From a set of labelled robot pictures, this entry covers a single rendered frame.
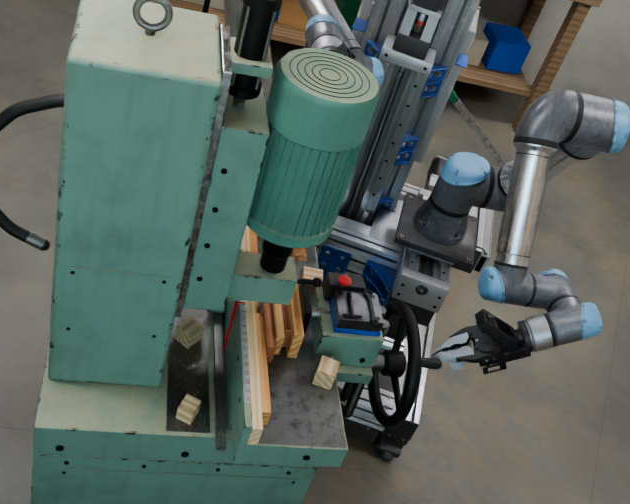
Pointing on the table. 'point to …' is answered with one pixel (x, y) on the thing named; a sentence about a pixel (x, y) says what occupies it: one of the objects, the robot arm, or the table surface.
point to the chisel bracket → (262, 281)
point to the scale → (244, 354)
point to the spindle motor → (311, 145)
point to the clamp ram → (308, 307)
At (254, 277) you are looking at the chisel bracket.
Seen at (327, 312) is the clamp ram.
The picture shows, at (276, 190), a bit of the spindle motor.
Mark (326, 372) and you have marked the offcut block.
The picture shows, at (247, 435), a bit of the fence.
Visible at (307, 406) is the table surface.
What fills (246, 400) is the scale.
